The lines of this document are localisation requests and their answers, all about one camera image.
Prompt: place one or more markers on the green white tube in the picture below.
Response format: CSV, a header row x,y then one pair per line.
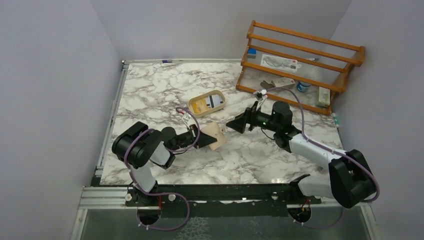
x,y
336,121

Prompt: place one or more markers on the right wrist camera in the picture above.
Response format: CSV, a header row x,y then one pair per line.
x,y
261,94

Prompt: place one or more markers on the grey box with red label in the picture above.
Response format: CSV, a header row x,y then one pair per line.
x,y
283,82

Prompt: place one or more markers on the beige oval tray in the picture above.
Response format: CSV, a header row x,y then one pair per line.
x,y
202,97

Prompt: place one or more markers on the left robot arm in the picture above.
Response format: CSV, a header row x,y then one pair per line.
x,y
140,144

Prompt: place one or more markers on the brown small object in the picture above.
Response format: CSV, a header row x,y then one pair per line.
x,y
266,85

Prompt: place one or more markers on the white black card in tray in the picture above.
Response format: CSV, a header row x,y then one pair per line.
x,y
213,101

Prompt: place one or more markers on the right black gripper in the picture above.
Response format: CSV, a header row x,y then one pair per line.
x,y
239,123

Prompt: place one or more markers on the blue white bottle cap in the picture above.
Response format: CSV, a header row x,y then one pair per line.
x,y
302,86

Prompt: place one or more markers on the blue white small box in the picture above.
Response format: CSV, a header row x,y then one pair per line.
x,y
251,53

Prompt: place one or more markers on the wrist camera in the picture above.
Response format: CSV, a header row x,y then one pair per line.
x,y
186,117
261,94

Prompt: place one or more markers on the orange card in tray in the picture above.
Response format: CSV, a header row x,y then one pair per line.
x,y
199,106

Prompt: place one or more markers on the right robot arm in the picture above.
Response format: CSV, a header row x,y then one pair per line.
x,y
349,180

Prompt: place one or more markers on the wooden shelf rack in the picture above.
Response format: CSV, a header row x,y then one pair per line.
x,y
319,65

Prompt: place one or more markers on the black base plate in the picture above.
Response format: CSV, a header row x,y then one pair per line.
x,y
202,200

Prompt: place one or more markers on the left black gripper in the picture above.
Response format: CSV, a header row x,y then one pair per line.
x,y
205,140

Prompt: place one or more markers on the clear packet with red label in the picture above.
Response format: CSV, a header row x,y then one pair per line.
x,y
280,63

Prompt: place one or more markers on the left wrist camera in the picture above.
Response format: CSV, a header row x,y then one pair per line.
x,y
186,117

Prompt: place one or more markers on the green white small box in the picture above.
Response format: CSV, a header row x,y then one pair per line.
x,y
323,97

